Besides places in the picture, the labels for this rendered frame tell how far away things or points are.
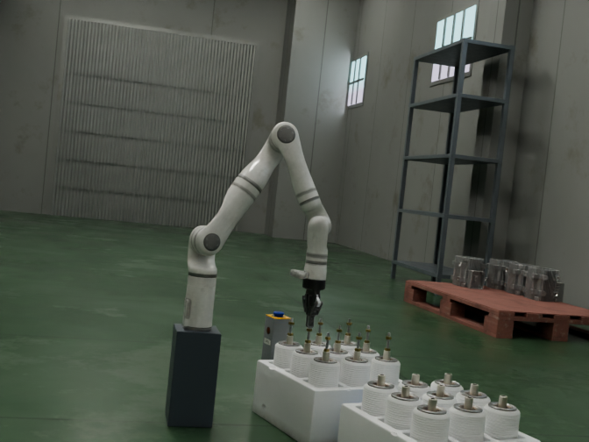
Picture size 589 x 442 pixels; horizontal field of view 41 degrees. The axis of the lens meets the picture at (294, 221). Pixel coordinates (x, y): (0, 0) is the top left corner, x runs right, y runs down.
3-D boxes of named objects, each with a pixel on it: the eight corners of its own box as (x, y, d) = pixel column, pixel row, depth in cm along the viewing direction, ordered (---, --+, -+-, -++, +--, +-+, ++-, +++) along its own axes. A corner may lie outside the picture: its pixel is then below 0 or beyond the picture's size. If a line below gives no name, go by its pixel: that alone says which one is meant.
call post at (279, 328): (265, 404, 279) (273, 318, 277) (256, 399, 285) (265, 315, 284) (282, 403, 282) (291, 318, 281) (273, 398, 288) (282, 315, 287)
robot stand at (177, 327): (167, 426, 243) (176, 331, 242) (164, 413, 257) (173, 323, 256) (212, 428, 246) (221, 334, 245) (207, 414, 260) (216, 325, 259)
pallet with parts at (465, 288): (625, 345, 501) (632, 284, 499) (485, 337, 478) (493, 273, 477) (513, 308, 642) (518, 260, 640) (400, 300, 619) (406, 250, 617)
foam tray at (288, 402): (308, 449, 235) (315, 390, 235) (251, 410, 269) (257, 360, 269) (410, 440, 255) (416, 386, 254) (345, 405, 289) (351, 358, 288)
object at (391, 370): (379, 408, 264) (384, 355, 263) (400, 416, 257) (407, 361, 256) (359, 411, 258) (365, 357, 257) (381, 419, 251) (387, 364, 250)
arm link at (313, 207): (336, 231, 258) (320, 193, 259) (332, 232, 249) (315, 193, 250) (316, 239, 259) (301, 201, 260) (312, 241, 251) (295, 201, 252)
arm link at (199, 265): (188, 224, 251) (183, 276, 252) (198, 225, 243) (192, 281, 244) (216, 225, 255) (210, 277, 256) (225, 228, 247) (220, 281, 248)
